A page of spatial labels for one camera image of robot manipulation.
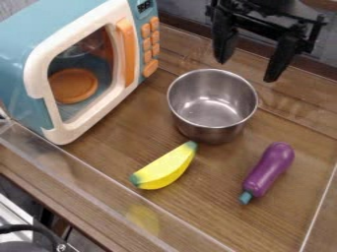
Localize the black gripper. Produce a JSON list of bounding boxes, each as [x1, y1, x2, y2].
[[205, 0, 326, 83]]

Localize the silver metal pot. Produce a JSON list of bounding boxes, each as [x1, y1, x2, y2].
[[167, 69, 258, 144]]

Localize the purple toy eggplant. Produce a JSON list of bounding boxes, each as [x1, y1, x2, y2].
[[238, 142, 295, 205]]

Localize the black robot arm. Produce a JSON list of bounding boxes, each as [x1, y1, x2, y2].
[[205, 0, 326, 83]]

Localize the blue toy microwave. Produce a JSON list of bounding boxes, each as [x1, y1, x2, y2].
[[0, 0, 159, 145]]

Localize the orange microwave turntable plate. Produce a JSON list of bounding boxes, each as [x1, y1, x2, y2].
[[48, 68, 98, 104]]

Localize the yellow toy banana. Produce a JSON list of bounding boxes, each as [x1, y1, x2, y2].
[[128, 141, 197, 190]]

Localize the black cable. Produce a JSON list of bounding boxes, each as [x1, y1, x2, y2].
[[0, 223, 53, 252]]

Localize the black clamp bracket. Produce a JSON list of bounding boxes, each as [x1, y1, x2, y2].
[[32, 220, 78, 252]]

